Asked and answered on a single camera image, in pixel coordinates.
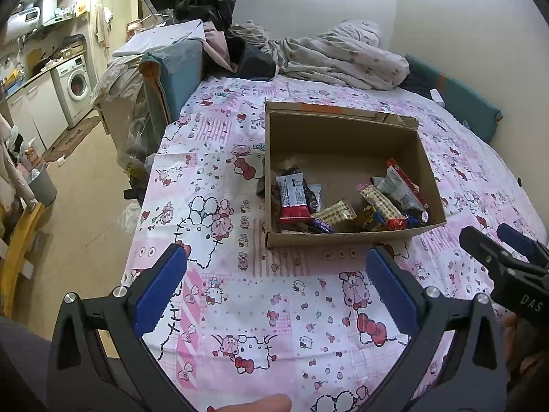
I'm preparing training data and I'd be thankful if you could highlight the yellow wooden chair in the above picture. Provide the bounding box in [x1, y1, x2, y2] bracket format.
[1, 203, 45, 318]

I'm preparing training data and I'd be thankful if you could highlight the grey trash bin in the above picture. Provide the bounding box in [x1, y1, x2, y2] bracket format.
[27, 165, 57, 207]

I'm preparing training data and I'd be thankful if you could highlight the brown cardboard box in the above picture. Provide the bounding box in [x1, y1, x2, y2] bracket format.
[264, 101, 447, 249]

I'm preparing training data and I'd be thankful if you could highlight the yellow wafer snack packet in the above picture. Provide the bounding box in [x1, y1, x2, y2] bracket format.
[357, 182, 408, 231]

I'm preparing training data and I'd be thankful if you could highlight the teal cushion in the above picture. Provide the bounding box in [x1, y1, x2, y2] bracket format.
[139, 39, 203, 125]

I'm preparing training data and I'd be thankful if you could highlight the person's right hand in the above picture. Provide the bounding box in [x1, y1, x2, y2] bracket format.
[503, 312, 548, 392]

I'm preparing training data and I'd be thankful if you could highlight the blue yellow snack bag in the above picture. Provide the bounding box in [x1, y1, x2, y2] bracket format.
[355, 205, 423, 231]

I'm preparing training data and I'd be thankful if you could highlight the person's left hand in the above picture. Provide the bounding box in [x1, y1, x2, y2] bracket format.
[208, 393, 292, 412]

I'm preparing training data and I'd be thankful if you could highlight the teal pillow by wall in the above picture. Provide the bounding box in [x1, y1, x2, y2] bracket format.
[400, 54, 503, 143]

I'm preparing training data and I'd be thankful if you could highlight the white washing machine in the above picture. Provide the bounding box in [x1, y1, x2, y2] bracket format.
[50, 54, 91, 128]

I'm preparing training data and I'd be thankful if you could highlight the white red snack bag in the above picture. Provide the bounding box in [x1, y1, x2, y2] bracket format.
[372, 158, 430, 224]

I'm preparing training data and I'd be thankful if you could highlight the red chocolate bar packet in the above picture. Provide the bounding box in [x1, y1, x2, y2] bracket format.
[276, 173, 312, 223]

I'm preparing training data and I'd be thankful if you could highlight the pink cartoon bed sheet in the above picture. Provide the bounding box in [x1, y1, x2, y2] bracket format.
[124, 77, 548, 411]

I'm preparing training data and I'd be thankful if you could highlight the yellow wafer packet in box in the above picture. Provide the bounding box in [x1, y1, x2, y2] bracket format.
[313, 199, 357, 227]

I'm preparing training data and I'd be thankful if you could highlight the dark chocolate packet in box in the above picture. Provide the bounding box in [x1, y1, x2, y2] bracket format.
[276, 165, 323, 214]

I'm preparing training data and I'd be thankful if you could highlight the crumpled floral blanket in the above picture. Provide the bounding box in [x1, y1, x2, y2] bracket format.
[231, 20, 409, 91]

